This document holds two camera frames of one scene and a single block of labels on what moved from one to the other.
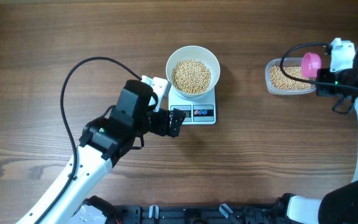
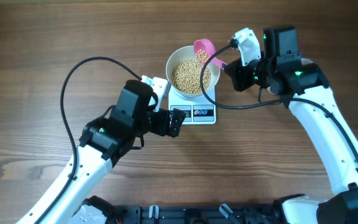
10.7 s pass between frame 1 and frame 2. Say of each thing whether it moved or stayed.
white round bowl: stayed
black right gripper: moved
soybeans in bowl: stayed
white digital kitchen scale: stayed
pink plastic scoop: moved
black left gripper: stayed
